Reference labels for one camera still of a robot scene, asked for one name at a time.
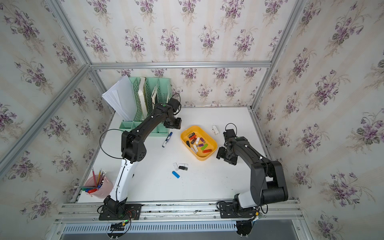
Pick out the yellow plastic storage box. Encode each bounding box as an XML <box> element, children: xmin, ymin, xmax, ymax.
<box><xmin>181</xmin><ymin>126</ymin><xmax>218</xmax><ymax>161</ymax></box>

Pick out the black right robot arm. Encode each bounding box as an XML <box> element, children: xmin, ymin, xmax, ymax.
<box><xmin>217</xmin><ymin>129</ymin><xmax>289</xmax><ymax>209</ymax></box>

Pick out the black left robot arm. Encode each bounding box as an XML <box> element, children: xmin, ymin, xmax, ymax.
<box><xmin>104</xmin><ymin>98</ymin><xmax>182</xmax><ymax>211</ymax></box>

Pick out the blue usb drive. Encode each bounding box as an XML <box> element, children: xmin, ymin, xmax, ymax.
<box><xmin>172</xmin><ymin>171</ymin><xmax>180</xmax><ymax>179</ymax></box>

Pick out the blue white marker pen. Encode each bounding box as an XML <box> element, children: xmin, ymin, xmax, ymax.
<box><xmin>162</xmin><ymin>132</ymin><xmax>173</xmax><ymax>148</ymax></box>

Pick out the white small device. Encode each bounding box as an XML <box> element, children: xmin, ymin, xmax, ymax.
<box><xmin>212</xmin><ymin>125</ymin><xmax>219</xmax><ymax>135</ymax></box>

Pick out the beige notebook in organizer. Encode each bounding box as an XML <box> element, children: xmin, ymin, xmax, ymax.
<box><xmin>151</xmin><ymin>87</ymin><xmax>158</xmax><ymax>106</ymax></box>

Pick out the green desk file organizer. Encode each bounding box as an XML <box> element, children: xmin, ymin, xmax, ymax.
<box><xmin>120</xmin><ymin>77</ymin><xmax>172</xmax><ymax>131</ymax></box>

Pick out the white book in organizer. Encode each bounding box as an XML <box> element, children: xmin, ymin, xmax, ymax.
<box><xmin>138</xmin><ymin>77</ymin><xmax>148</xmax><ymax>119</ymax></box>

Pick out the white paper stack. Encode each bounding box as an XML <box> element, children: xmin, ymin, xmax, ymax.
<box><xmin>102</xmin><ymin>76</ymin><xmax>137</xmax><ymax>121</ymax></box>

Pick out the pink pen cup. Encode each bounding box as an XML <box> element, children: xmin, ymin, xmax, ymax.
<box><xmin>77</xmin><ymin>169</ymin><xmax>114</xmax><ymax>199</ymax></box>

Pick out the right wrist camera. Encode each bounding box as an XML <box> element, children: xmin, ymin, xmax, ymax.
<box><xmin>223</xmin><ymin>129</ymin><xmax>237</xmax><ymax>142</ymax></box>

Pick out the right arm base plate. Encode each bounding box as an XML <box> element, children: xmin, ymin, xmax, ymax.
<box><xmin>216</xmin><ymin>201</ymin><xmax>259</xmax><ymax>219</ymax></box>

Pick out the aluminium front rail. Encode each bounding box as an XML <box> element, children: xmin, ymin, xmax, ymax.
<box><xmin>54</xmin><ymin>200</ymin><xmax>304</xmax><ymax>224</ymax></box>

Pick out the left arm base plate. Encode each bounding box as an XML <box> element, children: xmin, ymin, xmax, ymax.
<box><xmin>98</xmin><ymin>204</ymin><xmax>143</xmax><ymax>221</ymax></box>

